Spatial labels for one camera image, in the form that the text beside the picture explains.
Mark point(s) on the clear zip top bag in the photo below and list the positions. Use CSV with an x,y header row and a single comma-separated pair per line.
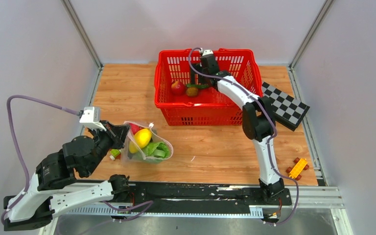
x,y
126,156

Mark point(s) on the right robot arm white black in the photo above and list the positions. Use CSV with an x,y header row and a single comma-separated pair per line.
x,y
258,123

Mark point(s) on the red plastic shopping basket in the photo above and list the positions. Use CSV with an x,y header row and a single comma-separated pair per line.
x,y
209,107

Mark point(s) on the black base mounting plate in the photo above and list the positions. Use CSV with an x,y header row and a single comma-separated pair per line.
x,y
198,198

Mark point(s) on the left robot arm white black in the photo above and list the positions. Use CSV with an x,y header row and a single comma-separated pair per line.
x,y
42,201

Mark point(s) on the yellow orange toy car right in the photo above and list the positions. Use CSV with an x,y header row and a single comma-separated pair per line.
x,y
295,171

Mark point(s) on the red apple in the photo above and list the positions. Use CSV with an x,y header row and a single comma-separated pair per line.
x,y
134,128
178,88

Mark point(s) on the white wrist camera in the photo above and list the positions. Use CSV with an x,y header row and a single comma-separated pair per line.
x,y
206,54
90,118

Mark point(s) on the brown yellow fruit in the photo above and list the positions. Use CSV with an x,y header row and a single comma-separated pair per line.
x,y
192,91

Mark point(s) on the black white checkerboard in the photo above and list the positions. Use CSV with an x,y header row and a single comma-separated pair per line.
x,y
288,110

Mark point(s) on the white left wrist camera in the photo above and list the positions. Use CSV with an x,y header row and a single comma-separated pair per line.
x,y
90,118

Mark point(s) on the green chili pepper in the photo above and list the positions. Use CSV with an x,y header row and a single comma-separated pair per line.
x,y
198,86

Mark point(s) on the green white napa cabbage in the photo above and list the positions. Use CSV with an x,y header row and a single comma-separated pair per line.
x,y
157,150

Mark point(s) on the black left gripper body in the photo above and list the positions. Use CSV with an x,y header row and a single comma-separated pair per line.
x,y
104,141

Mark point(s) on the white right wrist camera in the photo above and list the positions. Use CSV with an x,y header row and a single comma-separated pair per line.
x,y
206,54

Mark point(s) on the yellow lemon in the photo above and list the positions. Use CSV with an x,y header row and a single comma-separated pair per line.
x,y
140,140

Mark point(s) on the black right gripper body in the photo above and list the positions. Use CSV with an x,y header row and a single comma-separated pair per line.
x,y
202,79

